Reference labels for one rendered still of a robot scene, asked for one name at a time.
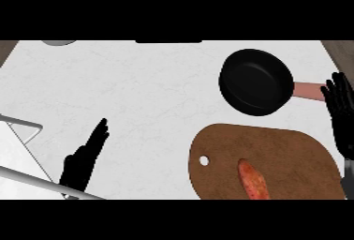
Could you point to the grey round object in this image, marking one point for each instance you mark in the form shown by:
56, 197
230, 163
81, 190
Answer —
57, 42

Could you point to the brown wooden cutting board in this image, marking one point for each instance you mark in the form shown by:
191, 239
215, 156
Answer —
276, 156

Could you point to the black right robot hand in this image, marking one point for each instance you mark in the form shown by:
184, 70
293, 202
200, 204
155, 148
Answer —
342, 106

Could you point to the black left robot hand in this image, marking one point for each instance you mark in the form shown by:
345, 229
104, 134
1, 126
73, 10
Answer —
79, 162

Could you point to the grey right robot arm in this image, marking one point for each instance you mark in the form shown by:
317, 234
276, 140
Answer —
348, 179

